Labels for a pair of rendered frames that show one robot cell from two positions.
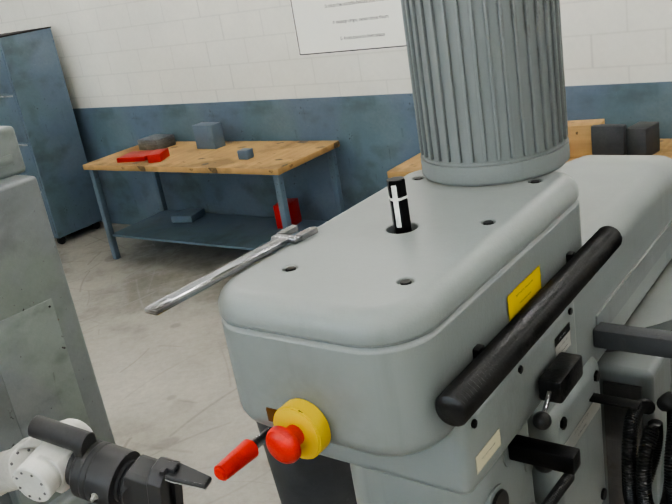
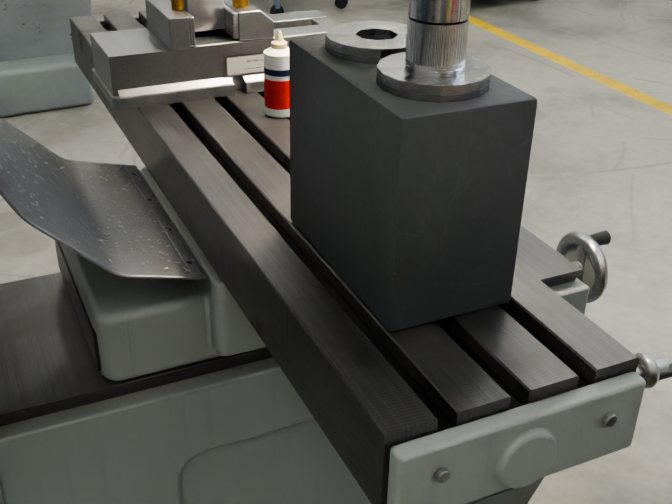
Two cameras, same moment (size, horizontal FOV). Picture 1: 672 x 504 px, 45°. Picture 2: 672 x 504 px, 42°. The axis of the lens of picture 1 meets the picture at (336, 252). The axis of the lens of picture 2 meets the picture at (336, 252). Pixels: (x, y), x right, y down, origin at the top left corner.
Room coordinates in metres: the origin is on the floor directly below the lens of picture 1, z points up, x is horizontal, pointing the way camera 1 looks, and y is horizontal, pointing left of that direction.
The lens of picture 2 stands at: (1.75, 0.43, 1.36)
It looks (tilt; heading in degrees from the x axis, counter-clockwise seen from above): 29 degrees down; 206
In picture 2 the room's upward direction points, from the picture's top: 1 degrees clockwise
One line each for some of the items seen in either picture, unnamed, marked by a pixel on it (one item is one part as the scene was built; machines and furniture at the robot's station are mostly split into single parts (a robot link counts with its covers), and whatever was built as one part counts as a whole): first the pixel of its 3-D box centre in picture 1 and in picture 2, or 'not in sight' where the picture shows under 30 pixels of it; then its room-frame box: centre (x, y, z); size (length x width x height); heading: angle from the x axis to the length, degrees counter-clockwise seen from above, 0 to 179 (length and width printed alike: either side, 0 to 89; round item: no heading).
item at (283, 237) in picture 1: (235, 265); not in sight; (0.84, 0.11, 1.89); 0.24 x 0.04 x 0.01; 139
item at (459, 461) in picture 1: (441, 369); not in sight; (0.92, -0.11, 1.68); 0.34 x 0.24 x 0.10; 141
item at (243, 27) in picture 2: not in sight; (238, 14); (0.69, -0.24, 1.03); 0.12 x 0.06 x 0.04; 51
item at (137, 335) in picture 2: not in sight; (268, 242); (0.88, -0.08, 0.80); 0.50 x 0.35 x 0.12; 141
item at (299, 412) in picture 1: (301, 428); not in sight; (0.71, 0.06, 1.76); 0.06 x 0.02 x 0.06; 51
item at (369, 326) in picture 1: (417, 285); not in sight; (0.90, -0.09, 1.81); 0.47 x 0.26 x 0.16; 141
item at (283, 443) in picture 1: (287, 441); not in sight; (0.69, 0.08, 1.76); 0.04 x 0.03 x 0.04; 51
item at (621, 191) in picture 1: (570, 252); not in sight; (1.27, -0.39, 1.66); 0.80 x 0.23 x 0.20; 141
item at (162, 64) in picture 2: not in sight; (222, 40); (0.71, -0.25, 1.00); 0.35 x 0.15 x 0.11; 141
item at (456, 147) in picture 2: not in sight; (397, 160); (1.07, 0.17, 1.04); 0.22 x 0.12 x 0.20; 51
